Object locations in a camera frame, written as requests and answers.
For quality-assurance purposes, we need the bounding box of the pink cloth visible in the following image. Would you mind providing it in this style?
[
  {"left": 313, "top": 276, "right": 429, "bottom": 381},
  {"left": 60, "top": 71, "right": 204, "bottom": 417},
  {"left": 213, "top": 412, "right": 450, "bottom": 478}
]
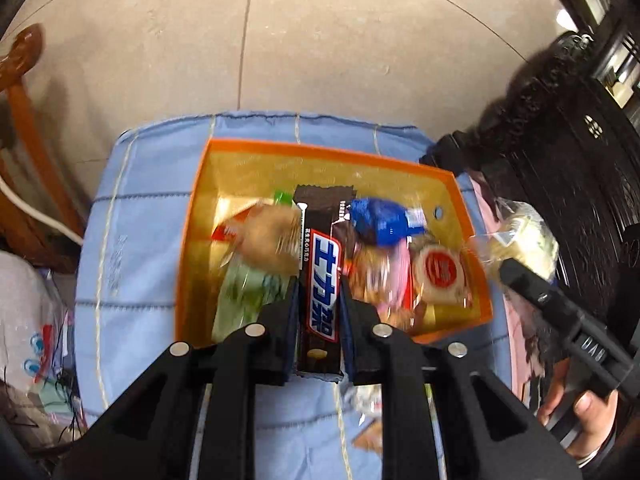
[{"left": 467, "top": 175, "right": 556, "bottom": 411}]

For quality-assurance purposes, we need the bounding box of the carved wooden chair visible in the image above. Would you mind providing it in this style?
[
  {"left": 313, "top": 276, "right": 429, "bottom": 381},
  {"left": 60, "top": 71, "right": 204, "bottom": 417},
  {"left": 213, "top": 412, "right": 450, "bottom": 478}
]
[{"left": 0, "top": 24, "right": 86, "bottom": 273}]

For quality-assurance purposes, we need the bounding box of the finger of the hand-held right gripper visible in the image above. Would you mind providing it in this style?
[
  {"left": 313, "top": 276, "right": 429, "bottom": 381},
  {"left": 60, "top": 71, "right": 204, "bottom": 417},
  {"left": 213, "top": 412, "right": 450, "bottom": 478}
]
[{"left": 497, "top": 257, "right": 568, "bottom": 322}]

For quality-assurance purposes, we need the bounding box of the dark carved wooden furniture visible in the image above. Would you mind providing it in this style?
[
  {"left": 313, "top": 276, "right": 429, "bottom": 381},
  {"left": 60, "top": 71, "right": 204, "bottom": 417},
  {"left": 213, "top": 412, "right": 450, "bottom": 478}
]
[{"left": 420, "top": 0, "right": 640, "bottom": 361}]

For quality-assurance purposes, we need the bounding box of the person's right hand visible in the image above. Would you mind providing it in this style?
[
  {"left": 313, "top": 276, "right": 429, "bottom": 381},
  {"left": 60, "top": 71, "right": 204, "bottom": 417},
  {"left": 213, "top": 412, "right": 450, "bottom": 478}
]
[{"left": 537, "top": 360, "right": 621, "bottom": 468}]

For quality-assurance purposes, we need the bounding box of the green pea snack packet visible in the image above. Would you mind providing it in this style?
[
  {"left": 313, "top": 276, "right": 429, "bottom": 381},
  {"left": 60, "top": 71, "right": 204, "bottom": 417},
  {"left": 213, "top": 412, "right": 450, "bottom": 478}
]
[{"left": 210, "top": 260, "right": 291, "bottom": 346}]

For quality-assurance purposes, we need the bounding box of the white plastic bag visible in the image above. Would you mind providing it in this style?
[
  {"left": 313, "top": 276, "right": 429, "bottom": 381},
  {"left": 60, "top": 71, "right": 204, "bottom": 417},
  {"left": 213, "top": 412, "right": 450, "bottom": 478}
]
[{"left": 0, "top": 250, "right": 76, "bottom": 401}]

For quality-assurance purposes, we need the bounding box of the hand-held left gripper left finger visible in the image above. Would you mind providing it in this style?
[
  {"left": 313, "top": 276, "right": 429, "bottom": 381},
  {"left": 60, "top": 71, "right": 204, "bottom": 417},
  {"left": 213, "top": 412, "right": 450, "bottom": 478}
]
[{"left": 52, "top": 275, "right": 301, "bottom": 480}]

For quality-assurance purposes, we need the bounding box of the pale pastry clear packet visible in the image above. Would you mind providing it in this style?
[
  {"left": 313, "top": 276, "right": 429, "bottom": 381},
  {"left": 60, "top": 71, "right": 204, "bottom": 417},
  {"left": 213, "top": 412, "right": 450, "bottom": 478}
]
[{"left": 465, "top": 200, "right": 561, "bottom": 286}]

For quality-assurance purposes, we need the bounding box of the tan bread packet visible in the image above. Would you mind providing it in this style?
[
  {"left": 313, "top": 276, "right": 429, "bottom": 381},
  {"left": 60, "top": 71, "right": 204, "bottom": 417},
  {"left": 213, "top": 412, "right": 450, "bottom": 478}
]
[{"left": 235, "top": 202, "right": 306, "bottom": 276}]

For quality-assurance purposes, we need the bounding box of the blue checked tablecloth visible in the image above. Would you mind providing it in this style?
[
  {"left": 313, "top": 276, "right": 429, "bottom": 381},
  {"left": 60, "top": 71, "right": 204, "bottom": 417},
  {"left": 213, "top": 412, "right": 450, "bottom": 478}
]
[{"left": 74, "top": 110, "right": 516, "bottom": 480}]

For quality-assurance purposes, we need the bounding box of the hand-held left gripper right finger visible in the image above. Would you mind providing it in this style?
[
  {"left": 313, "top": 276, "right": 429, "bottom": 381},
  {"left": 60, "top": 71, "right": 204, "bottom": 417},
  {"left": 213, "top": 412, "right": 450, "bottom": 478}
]
[{"left": 339, "top": 280, "right": 583, "bottom": 480}]

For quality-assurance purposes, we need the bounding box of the blue and brown cookie packet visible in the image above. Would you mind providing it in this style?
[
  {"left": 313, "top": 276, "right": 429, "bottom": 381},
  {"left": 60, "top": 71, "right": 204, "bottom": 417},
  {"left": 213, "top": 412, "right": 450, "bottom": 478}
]
[{"left": 347, "top": 196, "right": 428, "bottom": 247}]

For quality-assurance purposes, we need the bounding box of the orange cardboard box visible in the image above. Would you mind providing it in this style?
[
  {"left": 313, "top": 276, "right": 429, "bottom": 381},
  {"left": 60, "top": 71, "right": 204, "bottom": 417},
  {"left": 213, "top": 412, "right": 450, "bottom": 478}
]
[{"left": 175, "top": 139, "right": 493, "bottom": 348}]

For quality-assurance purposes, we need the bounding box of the round pastry clear packet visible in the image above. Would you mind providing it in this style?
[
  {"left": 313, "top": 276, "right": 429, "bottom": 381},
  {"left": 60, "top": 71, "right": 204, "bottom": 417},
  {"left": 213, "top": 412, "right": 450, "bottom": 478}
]
[{"left": 410, "top": 242, "right": 473, "bottom": 308}]

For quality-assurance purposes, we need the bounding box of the white power cable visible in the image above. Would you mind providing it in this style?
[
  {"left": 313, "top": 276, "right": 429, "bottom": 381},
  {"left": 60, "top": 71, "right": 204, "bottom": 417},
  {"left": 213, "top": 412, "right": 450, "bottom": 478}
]
[{"left": 0, "top": 175, "right": 85, "bottom": 247}]

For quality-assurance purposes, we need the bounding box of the orange snack packet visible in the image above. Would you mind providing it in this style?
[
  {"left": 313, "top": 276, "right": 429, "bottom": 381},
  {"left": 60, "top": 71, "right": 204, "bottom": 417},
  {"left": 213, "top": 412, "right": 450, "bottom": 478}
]
[{"left": 352, "top": 417, "right": 383, "bottom": 453}]

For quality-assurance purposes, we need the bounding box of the pink pastry packet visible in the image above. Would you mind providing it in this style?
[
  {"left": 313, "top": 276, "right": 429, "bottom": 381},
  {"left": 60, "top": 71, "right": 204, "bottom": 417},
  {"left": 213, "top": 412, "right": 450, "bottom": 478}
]
[{"left": 347, "top": 240, "right": 416, "bottom": 311}]

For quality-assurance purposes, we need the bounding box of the dark brown chocolate bar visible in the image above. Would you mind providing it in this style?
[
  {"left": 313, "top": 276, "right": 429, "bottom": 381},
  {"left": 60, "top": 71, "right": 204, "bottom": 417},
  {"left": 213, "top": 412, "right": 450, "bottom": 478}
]
[{"left": 291, "top": 184, "right": 357, "bottom": 381}]

